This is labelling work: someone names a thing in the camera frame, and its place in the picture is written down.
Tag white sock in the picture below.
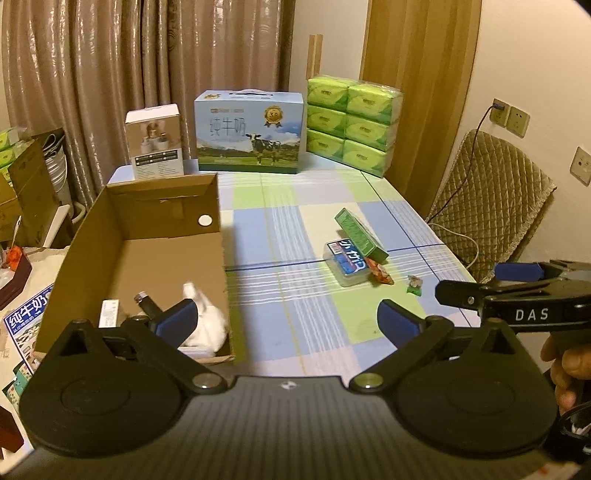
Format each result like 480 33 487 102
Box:
177 282 230 348

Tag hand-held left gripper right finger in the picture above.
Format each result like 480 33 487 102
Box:
348 299 527 394

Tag brown wooden door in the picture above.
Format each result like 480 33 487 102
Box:
362 0 484 219

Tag white cable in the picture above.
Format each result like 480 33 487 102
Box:
428 221 480 268

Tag wall socket with plug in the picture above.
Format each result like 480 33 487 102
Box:
490 97 511 128

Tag person's right hand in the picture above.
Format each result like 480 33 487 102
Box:
540 334 591 417

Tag empty beige wall socket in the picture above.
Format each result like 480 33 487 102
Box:
507 106 531 138

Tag small green box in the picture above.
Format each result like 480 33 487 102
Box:
334 207 389 262

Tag green tissue packs by curtain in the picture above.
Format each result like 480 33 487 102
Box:
0 126 27 169

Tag flattened blue milk carton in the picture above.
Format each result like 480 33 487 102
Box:
2 283 62 376

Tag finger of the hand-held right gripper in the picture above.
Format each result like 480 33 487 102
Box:
435 279 491 309
494 260 570 282

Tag small black lighter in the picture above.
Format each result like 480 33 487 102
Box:
133 292 161 320

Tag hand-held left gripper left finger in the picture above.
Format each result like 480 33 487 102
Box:
54 298 228 394

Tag blue milk carton case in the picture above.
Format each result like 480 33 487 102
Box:
192 89 305 175

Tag orange snack packet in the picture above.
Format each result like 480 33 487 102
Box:
366 257 394 286

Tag long white medicine box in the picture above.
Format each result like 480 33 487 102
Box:
99 298 120 329

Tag wooden slat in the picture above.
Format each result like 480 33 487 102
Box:
310 34 324 80

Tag cardboard box with bowl print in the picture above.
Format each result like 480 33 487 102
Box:
8 128 75 248

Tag checked tablecloth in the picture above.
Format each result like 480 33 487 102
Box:
108 163 486 385

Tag chair with quilted cover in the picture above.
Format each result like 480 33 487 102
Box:
426 128 557 285

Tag stack of green tissue packs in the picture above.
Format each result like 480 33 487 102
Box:
305 73 404 179

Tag clear blue plastic case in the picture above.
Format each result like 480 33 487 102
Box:
325 238 371 288

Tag black charger cable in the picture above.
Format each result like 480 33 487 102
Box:
433 103 502 223

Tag brown cardboard box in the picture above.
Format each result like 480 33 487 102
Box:
34 172 236 366

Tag small white product box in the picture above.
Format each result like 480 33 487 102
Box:
124 103 186 180

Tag beige curtain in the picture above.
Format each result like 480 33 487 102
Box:
0 0 297 205

